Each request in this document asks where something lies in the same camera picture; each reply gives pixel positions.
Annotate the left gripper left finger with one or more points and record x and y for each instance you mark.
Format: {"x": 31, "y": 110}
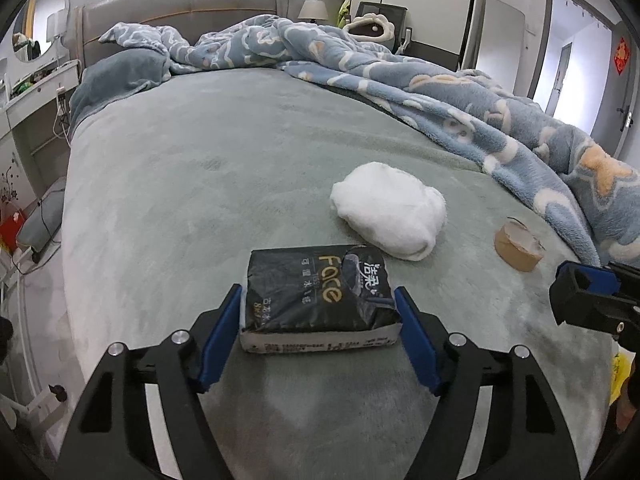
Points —
{"x": 220, "y": 339}

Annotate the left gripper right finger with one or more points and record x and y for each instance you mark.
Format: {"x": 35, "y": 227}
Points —
{"x": 418, "y": 346}

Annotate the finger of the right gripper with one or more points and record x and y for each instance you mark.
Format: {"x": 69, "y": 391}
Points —
{"x": 590, "y": 278}

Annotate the brown tape roll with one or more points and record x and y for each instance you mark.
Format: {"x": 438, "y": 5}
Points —
{"x": 517, "y": 246}

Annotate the black tissue pack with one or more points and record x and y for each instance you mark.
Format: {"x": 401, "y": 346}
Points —
{"x": 318, "y": 299}

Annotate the white fluffy ball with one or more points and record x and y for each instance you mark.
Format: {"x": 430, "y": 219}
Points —
{"x": 391, "y": 209}

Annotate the blue cloud-pattern duvet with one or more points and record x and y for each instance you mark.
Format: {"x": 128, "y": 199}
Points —
{"x": 590, "y": 198}

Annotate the grey room door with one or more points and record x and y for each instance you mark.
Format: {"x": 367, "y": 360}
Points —
{"x": 620, "y": 89}

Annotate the grey-green bed blanket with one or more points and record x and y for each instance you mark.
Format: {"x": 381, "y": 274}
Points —
{"x": 169, "y": 191}

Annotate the red box on floor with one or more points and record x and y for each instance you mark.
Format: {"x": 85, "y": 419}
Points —
{"x": 9, "y": 228}

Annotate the blue-grey pillow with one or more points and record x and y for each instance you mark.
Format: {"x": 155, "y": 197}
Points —
{"x": 117, "y": 77}

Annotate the white cloud-shaped pet bed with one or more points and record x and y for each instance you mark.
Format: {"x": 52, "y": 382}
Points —
{"x": 371, "y": 27}

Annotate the white dressing table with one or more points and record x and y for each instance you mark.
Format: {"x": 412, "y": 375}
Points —
{"x": 34, "y": 148}

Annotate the bedside table lamp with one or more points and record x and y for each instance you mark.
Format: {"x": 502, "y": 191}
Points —
{"x": 313, "y": 11}

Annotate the grey upholstered headboard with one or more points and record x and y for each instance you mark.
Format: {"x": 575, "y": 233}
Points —
{"x": 192, "y": 18}

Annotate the round wall mirror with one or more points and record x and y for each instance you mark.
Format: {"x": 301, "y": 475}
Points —
{"x": 30, "y": 29}

